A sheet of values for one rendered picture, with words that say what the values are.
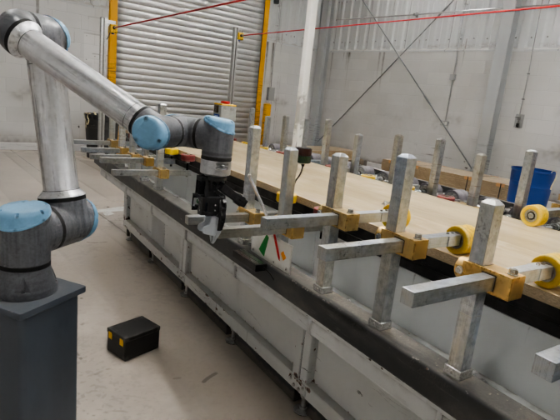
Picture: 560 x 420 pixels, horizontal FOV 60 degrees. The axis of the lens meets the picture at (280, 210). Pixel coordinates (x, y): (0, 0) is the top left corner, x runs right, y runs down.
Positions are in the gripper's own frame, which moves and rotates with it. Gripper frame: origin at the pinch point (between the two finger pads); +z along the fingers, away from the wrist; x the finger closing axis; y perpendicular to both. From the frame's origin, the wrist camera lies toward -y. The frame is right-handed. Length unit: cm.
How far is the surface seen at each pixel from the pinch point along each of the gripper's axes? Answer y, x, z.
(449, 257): -46, 50, -8
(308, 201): -46.3, -15.7, -8.1
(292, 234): -25.3, 4.9, -1.8
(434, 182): -135, -29, -14
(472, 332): -27, 73, 1
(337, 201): -26.9, 22.7, -17.2
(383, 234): -25, 45, -13
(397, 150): -134, -57, -26
